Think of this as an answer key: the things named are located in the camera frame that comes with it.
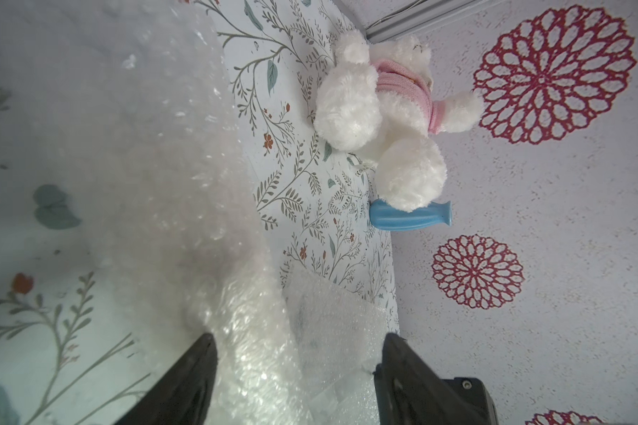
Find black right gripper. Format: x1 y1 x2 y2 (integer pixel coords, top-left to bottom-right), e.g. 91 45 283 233
443 377 499 425

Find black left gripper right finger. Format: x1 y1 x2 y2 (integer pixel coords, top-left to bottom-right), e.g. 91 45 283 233
373 333 489 425

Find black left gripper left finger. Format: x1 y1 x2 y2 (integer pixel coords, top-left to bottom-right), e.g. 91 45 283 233
116 333 218 425

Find blue vase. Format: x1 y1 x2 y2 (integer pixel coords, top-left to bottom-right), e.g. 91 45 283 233
369 199 452 231

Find bubble wrap around vase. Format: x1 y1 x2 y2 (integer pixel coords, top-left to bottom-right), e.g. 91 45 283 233
284 266 390 424

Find white plush dog pink shirt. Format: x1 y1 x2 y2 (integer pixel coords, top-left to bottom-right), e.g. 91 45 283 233
314 31 485 213

